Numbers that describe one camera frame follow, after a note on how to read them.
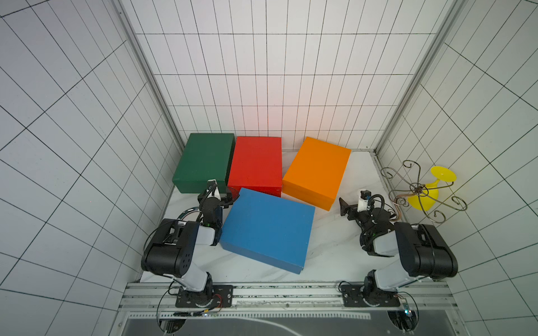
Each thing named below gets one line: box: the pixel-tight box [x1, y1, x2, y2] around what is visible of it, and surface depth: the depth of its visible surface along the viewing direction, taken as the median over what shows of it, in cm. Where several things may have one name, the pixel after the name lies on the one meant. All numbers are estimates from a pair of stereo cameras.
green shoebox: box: [172, 133, 236, 195], surface depth 103 cm
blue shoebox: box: [219, 187, 316, 275], surface depth 81 cm
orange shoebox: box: [282, 136, 352, 212], surface depth 102 cm
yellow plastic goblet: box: [407, 166, 457, 212], surface depth 69 cm
